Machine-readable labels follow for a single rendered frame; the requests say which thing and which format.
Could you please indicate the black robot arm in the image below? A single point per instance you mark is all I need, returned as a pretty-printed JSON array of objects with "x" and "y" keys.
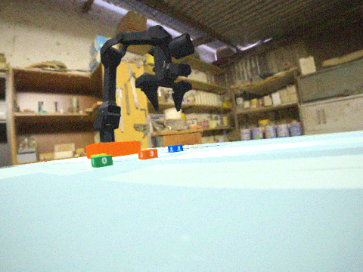
[{"x": 164, "y": 48}]

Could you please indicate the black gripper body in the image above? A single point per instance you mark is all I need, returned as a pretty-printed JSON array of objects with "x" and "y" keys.
[{"x": 164, "y": 81}]

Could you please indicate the green block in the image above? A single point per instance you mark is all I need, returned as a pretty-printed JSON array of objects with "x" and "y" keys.
[{"x": 101, "y": 161}]

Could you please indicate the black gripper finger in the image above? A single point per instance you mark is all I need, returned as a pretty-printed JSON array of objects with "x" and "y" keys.
[
  {"x": 178, "y": 96},
  {"x": 151, "y": 93}
]

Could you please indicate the blue block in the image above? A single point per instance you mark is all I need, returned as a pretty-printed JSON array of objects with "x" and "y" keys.
[{"x": 175, "y": 148}]

